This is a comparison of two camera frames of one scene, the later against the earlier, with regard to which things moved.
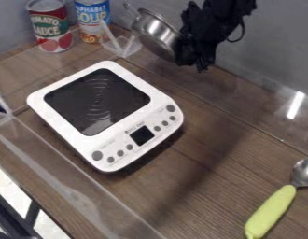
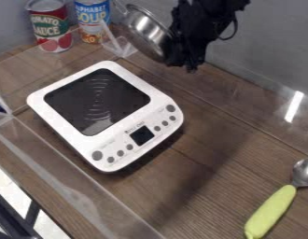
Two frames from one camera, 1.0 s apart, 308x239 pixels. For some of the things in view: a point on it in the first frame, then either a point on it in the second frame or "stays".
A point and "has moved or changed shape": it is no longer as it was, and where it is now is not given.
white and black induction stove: (108, 113) stays
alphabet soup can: (92, 15) stays
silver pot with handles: (156, 30) has moved or changed shape
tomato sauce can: (50, 25) stays
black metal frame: (18, 227) stays
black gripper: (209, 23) to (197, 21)
